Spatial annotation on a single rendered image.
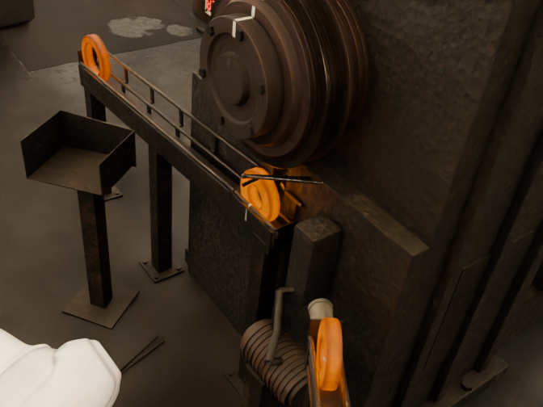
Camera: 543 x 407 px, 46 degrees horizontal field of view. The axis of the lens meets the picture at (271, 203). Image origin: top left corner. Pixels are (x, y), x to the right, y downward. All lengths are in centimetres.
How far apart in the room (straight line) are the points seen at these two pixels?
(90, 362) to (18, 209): 210
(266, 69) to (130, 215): 157
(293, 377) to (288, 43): 78
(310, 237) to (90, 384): 83
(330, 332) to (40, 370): 69
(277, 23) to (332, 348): 69
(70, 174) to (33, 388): 128
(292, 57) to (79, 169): 94
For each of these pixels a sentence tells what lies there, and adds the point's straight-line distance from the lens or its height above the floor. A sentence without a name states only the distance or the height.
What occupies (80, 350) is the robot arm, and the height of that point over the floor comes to 114.
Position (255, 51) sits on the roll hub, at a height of 122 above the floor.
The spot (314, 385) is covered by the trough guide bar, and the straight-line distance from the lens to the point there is 138.
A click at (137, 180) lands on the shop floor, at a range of 301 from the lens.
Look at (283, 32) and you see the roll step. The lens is 138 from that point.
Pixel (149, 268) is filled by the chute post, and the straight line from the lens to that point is 255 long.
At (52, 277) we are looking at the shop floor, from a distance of 257.
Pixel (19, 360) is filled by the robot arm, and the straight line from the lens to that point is 86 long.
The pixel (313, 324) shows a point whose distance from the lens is 146.
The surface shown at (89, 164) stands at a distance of 209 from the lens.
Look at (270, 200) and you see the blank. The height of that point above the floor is 77.
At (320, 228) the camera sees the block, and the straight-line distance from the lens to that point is 156.
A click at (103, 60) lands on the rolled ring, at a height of 69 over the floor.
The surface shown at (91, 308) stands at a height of 1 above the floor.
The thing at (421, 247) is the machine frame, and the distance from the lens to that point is 147.
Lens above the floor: 180
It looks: 38 degrees down
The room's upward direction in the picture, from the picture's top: 7 degrees clockwise
